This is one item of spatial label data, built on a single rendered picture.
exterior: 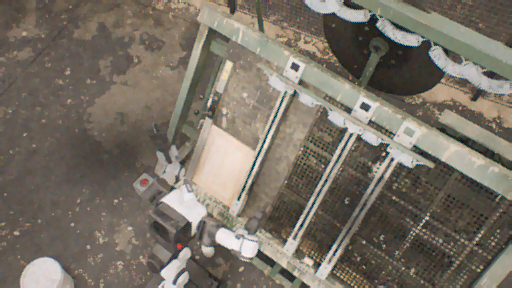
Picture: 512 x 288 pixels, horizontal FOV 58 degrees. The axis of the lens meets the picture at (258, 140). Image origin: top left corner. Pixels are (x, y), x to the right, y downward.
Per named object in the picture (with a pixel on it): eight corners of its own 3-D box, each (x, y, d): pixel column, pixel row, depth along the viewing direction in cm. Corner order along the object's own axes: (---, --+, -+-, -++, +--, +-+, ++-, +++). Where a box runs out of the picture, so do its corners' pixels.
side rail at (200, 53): (167, 155, 346) (158, 159, 337) (212, 18, 295) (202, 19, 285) (173, 159, 344) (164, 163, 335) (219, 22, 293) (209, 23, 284)
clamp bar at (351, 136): (284, 244, 308) (267, 262, 288) (366, 92, 253) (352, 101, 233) (296, 253, 305) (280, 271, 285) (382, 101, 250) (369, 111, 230)
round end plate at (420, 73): (312, 61, 314) (328, -37, 245) (317, 55, 316) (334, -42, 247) (418, 120, 290) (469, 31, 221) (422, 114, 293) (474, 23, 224)
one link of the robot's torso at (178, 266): (175, 290, 324) (177, 259, 290) (156, 275, 329) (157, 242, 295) (189, 275, 333) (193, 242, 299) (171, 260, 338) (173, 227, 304)
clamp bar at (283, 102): (231, 206, 321) (212, 220, 302) (298, 54, 266) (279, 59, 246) (242, 214, 319) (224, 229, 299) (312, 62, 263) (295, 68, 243)
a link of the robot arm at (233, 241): (247, 237, 245) (219, 224, 259) (240, 261, 244) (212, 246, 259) (261, 239, 253) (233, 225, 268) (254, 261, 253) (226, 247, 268)
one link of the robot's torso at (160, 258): (159, 278, 287) (162, 262, 276) (144, 266, 291) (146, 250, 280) (188, 251, 307) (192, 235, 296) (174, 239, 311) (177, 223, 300)
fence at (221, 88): (188, 175, 334) (184, 177, 330) (230, 58, 289) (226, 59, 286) (193, 179, 332) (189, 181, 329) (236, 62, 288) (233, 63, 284)
